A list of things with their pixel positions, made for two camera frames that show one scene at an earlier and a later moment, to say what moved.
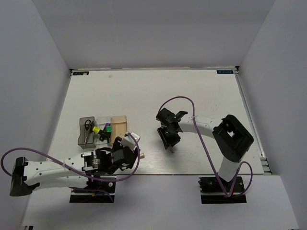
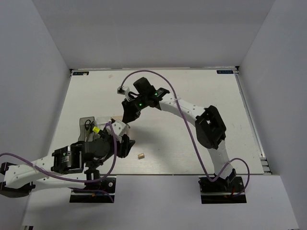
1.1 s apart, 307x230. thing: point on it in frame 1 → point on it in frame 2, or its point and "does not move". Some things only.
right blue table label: x=225 y=72 does not move
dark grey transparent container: x=87 y=138 does not move
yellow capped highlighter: x=96 y=129 does not move
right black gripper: x=167 y=141 → x=130 y=114
